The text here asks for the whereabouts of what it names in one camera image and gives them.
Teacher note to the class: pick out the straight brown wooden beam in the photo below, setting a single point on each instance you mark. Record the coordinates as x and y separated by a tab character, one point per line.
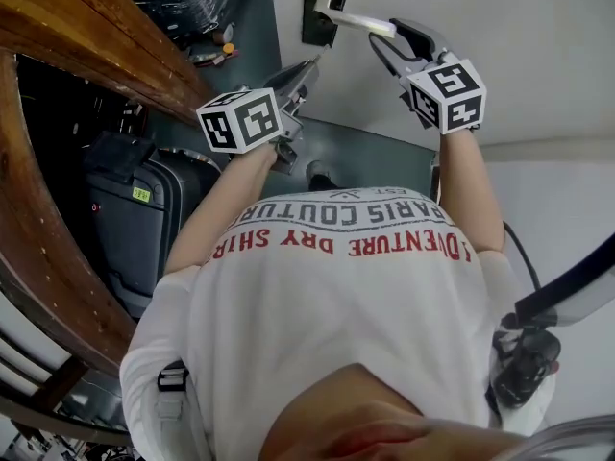
86	31

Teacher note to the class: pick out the white door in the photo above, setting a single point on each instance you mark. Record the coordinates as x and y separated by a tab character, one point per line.
528	17

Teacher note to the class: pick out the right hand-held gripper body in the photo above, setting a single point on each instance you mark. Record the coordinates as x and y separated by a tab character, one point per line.
451	94

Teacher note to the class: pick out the person's grey shoe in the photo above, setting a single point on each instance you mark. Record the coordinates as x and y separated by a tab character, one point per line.
318	173

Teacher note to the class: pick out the black suitcase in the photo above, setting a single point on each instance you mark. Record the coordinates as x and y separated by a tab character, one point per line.
134	228

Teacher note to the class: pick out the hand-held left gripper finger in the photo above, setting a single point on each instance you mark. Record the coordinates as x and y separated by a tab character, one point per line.
290	74
305	87

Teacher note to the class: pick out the grey headset rim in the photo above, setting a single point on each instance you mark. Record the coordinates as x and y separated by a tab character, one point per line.
576	437

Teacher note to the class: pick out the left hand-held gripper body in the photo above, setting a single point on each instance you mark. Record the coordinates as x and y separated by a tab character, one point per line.
240	120

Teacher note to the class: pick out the person's left forearm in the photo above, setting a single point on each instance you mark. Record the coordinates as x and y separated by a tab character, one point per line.
221	209

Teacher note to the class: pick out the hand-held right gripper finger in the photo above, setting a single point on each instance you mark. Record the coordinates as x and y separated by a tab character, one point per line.
423	36
391	63

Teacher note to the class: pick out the black skirting strip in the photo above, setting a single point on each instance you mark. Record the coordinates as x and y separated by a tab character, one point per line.
435	180

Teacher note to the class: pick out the small orange round item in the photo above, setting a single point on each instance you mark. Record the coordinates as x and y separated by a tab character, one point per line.
228	47

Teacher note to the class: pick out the person's chin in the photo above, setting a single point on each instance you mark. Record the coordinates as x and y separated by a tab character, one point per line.
365	416

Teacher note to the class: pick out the black monitor mount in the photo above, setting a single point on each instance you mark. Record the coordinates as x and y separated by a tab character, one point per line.
526	363

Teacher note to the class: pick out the person's right forearm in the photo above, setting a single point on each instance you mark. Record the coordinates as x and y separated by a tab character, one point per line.
468	190

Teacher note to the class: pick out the white printed t-shirt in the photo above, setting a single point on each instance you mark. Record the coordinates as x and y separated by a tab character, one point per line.
336	315

